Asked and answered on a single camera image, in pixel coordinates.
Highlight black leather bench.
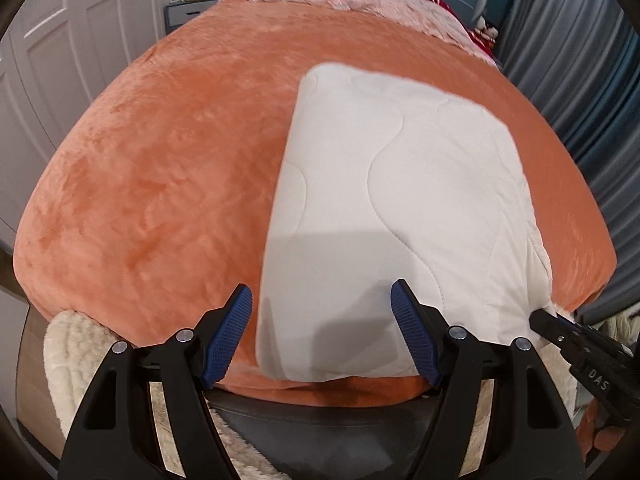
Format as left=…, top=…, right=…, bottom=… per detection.
left=207, top=389, right=436, bottom=479

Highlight orange plush bed blanket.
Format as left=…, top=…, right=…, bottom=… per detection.
left=14, top=0, right=616, bottom=408

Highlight grey blue curtain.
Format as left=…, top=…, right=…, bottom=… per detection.
left=498, top=0, right=639, bottom=324

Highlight red white plush toy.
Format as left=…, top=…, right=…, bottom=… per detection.
left=428, top=0, right=499, bottom=60

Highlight white wardrobe doors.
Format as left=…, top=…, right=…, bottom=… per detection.
left=1, top=0, right=168, bottom=250

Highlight dark bedside table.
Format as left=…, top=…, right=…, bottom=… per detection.
left=164, top=0, right=219, bottom=34

